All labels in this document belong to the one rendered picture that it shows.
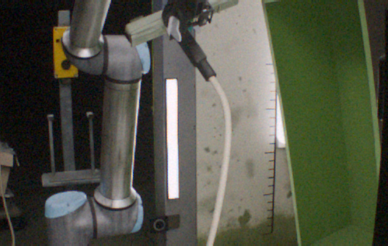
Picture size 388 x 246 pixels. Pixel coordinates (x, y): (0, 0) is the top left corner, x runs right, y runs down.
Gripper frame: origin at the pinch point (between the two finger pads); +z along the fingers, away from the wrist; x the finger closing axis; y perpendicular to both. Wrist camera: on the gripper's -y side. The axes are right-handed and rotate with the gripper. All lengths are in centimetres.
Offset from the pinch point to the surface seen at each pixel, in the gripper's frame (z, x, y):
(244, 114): 127, 64, -10
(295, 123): 84, 61, 17
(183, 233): 155, 6, 26
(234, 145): 135, 52, 1
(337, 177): 105, 77, 47
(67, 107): 124, -20, -57
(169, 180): 135, 11, 1
